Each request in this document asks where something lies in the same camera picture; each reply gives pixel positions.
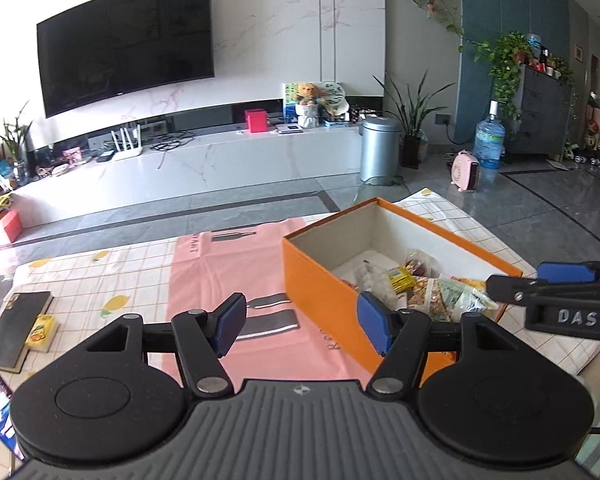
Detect black notebook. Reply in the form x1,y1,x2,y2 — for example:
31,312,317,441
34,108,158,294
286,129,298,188
0,291,53,373

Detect white router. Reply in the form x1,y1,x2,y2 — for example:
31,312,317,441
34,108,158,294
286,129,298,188
111,124,145,162

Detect clear tub red dates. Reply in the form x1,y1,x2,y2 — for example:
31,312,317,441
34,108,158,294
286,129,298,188
405,249,433,276

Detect clear bag orange crackers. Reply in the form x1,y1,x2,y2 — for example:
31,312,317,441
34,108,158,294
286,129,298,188
405,276,453,323

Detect long leaf potted plant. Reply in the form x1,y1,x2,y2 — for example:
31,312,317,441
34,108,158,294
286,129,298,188
372,70,456,170

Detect orange cardboard box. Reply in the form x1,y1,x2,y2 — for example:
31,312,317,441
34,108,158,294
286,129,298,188
281,197,524,388

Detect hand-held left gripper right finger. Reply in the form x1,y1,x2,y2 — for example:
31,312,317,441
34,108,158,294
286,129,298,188
357,291,527,397

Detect silver trash can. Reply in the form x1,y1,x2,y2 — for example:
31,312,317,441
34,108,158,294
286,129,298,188
359,116,402,183

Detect green white snack packet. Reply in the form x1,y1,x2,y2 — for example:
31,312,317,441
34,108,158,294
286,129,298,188
437,277,481,318

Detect potted ivy plant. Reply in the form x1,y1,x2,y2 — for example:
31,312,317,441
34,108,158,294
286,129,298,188
472,30,536,126

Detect red storage box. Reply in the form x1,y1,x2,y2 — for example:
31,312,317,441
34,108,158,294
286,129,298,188
0,209,23,243

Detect row of small bottles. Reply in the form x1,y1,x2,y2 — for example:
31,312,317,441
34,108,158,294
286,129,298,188
527,32,573,78

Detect black television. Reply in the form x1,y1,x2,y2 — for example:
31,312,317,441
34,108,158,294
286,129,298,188
36,0,216,119

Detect green picture card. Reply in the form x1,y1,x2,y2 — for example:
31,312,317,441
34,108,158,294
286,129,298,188
283,82,303,121

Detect yellow tissue pack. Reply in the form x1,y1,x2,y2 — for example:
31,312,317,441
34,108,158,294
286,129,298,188
25,314,61,352

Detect checked lemon print tablecloth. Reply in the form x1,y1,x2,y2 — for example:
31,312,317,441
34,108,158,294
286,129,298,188
0,187,600,396

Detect dark grey cabinet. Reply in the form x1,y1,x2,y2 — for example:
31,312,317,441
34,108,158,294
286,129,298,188
507,65,578,156

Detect round painted fan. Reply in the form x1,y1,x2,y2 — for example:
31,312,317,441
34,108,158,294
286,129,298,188
320,80,343,111

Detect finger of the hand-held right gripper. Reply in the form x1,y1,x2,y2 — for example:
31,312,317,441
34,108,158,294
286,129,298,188
536,257,600,285
486,274,600,306

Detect black cables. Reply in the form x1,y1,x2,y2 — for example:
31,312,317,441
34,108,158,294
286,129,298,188
150,131,195,152

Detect yellow packet black white label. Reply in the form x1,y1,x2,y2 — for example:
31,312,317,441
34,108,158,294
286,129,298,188
386,266,416,293

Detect pink fan heater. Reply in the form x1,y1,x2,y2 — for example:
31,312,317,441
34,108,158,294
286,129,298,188
451,150,482,193

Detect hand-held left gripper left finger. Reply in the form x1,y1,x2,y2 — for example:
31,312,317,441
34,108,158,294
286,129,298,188
82,291,247,397

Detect small green potted plant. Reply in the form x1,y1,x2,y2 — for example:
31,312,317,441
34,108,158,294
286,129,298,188
0,102,33,186

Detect white television cabinet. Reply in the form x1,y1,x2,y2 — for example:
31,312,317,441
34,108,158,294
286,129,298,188
0,125,366,241

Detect blue water jug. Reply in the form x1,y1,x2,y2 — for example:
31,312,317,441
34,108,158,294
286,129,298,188
474,101,506,170

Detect brown teddy bear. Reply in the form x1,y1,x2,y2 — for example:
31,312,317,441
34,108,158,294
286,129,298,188
296,82,323,128

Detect magenta cube box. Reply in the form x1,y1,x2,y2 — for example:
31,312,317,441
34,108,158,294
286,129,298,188
244,108,269,133

